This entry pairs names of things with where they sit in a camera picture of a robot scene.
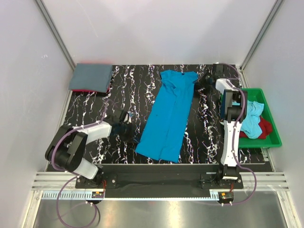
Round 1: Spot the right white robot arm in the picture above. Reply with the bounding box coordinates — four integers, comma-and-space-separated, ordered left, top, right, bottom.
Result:
195, 63, 247, 188

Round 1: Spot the light cyan t shirt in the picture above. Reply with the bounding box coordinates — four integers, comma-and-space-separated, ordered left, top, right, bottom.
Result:
239, 101, 264, 139

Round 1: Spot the folded grey t shirt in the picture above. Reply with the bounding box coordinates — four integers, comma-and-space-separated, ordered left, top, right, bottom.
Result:
68, 63, 114, 92

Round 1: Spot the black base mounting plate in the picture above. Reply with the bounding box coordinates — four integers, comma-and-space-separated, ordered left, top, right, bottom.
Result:
76, 164, 244, 195

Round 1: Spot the right aluminium frame post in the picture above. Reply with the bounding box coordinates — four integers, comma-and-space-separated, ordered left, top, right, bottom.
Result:
239, 0, 285, 72

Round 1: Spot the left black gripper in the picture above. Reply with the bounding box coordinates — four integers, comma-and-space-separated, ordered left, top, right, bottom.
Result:
118, 121, 140, 144

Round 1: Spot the dark red t shirt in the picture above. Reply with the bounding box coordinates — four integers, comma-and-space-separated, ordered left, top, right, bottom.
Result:
239, 116, 273, 139

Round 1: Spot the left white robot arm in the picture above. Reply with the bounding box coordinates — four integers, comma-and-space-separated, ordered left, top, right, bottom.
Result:
45, 110, 138, 188

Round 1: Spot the green plastic bin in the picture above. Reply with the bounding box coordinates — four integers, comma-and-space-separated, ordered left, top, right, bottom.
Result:
220, 87, 283, 149

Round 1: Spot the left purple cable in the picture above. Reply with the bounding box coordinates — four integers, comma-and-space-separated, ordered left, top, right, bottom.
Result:
51, 99, 114, 228

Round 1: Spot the slotted grey cable duct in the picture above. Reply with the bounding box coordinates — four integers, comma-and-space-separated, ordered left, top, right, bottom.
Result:
41, 190, 234, 202

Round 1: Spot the aluminium frame post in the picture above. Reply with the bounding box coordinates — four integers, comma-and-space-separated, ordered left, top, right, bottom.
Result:
34, 0, 76, 71
239, 0, 285, 72

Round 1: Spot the left aluminium frame post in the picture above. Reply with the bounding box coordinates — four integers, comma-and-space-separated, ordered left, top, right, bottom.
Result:
34, 0, 76, 71

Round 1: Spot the bright blue t shirt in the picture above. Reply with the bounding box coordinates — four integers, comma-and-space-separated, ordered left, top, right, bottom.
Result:
135, 70, 198, 163

